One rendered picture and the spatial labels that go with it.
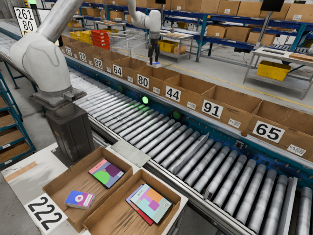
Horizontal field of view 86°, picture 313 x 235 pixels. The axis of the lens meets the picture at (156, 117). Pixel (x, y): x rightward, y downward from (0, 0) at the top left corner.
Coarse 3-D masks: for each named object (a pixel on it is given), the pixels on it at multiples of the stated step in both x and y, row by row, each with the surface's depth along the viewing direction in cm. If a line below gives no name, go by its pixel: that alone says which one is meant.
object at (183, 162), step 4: (208, 132) 134; (204, 136) 130; (204, 140) 133; (200, 144) 128; (196, 148) 123; (192, 152) 120; (188, 156) 116; (184, 160) 113; (188, 160) 120; (180, 164) 109; (184, 164) 117; (176, 168) 106; (180, 168) 113; (176, 172) 109
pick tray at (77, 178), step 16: (80, 160) 100; (96, 160) 112; (112, 160) 110; (64, 176) 94; (80, 176) 102; (128, 176) 98; (48, 192) 89; (64, 192) 93; (96, 192) 94; (112, 192) 89; (64, 208) 86; (80, 208) 86; (96, 208) 82; (80, 224) 76
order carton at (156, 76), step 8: (136, 72) 173; (144, 72) 188; (152, 72) 198; (160, 72) 190; (168, 72) 183; (176, 72) 176; (136, 80) 178; (152, 80) 163; (160, 80) 156; (144, 88) 175; (152, 88) 168; (160, 88) 160
